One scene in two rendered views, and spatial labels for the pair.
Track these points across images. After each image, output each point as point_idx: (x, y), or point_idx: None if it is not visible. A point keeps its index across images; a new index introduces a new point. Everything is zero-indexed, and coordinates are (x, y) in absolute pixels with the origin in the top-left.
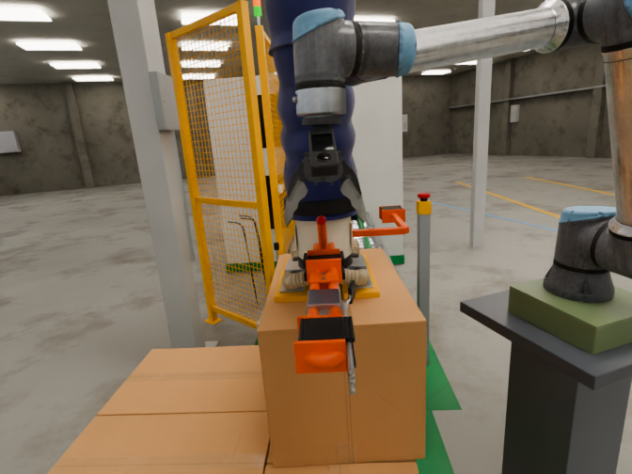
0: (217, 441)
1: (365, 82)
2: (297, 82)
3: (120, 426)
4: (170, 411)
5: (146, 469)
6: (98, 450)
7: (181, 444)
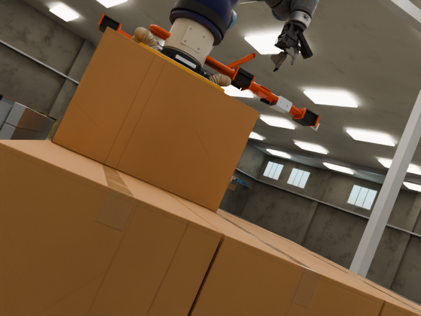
0: (208, 212)
1: (265, 2)
2: (311, 14)
3: (227, 229)
4: (187, 207)
5: (257, 236)
6: (265, 246)
7: (222, 220)
